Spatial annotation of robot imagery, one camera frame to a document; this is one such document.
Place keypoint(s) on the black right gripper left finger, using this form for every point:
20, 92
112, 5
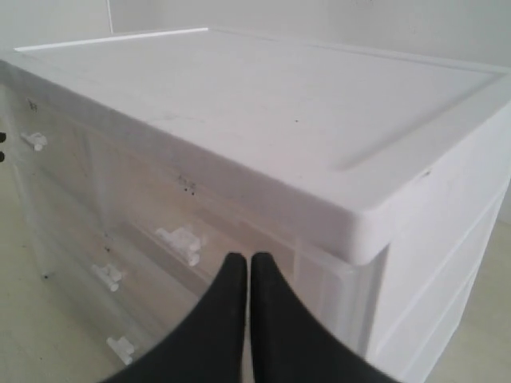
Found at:
207, 346

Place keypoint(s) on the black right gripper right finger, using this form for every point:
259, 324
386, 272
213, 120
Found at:
288, 343

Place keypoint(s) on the clear drawer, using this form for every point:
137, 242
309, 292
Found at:
108, 275
126, 337
338, 294
57, 180

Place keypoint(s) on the clear bottom drawer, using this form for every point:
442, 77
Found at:
126, 337

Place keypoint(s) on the white plastic drawer cabinet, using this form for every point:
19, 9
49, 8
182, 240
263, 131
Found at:
369, 155

